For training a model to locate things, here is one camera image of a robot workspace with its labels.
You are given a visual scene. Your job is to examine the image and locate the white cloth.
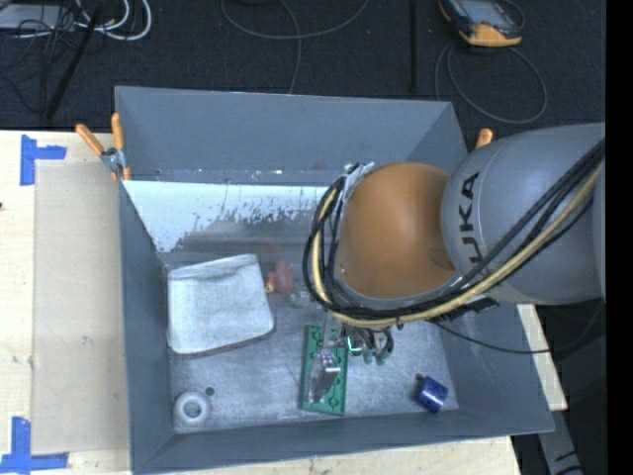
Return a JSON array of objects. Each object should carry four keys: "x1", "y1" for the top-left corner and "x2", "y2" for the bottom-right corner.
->
[{"x1": 166, "y1": 252, "x2": 277, "y2": 357}]

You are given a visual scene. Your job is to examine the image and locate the white ring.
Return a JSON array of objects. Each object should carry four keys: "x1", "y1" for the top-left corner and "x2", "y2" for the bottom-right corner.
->
[{"x1": 173, "y1": 390, "x2": 213, "y2": 428}]

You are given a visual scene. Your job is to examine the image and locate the dark green flat block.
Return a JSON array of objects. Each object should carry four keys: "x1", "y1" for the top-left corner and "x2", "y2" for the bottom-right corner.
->
[{"x1": 299, "y1": 324, "x2": 349, "y2": 417}]

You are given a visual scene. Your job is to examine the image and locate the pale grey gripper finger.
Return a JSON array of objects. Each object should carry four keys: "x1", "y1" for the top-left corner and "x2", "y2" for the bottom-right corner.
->
[
  {"x1": 314, "y1": 356, "x2": 343, "y2": 402},
  {"x1": 305, "y1": 355, "x2": 328, "y2": 408}
]

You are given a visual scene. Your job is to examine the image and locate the pale brown flat board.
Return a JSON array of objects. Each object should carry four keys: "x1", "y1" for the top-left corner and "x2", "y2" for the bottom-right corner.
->
[{"x1": 30, "y1": 159, "x2": 132, "y2": 457}]

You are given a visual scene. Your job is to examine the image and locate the red toy animal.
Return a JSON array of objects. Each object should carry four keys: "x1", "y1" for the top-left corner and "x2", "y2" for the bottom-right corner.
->
[{"x1": 265, "y1": 259, "x2": 297, "y2": 296}]

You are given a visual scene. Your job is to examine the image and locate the grey metal bin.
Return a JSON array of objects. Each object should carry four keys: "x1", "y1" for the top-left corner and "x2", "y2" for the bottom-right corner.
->
[{"x1": 113, "y1": 85, "x2": 557, "y2": 475}]

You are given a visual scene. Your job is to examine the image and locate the blue block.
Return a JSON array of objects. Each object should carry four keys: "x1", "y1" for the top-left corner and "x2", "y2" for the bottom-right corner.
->
[{"x1": 411, "y1": 373, "x2": 450, "y2": 414}]

